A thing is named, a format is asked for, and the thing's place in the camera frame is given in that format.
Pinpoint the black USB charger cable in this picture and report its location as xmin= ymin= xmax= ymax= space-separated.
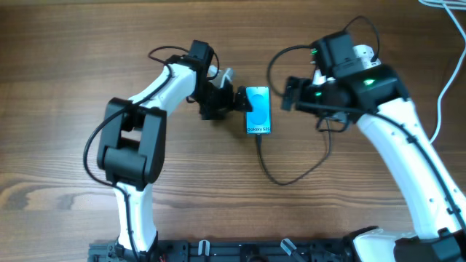
xmin=254 ymin=15 xmax=382 ymax=186

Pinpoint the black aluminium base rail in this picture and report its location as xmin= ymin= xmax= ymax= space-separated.
xmin=87 ymin=238 xmax=358 ymax=262

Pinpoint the white power strip cord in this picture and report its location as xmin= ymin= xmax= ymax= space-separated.
xmin=428 ymin=3 xmax=466 ymax=145

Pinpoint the light blue Galaxy smartphone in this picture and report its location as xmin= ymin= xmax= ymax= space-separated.
xmin=245 ymin=86 xmax=272 ymax=135

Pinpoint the white power strip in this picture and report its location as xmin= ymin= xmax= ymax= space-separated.
xmin=353 ymin=44 xmax=382 ymax=69

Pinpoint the white cables top corner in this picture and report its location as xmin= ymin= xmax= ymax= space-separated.
xmin=417 ymin=0 xmax=466 ymax=11

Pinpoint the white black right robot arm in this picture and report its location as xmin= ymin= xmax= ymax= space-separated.
xmin=282 ymin=31 xmax=465 ymax=261

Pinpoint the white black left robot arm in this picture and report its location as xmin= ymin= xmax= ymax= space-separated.
xmin=96 ymin=40 xmax=252 ymax=261

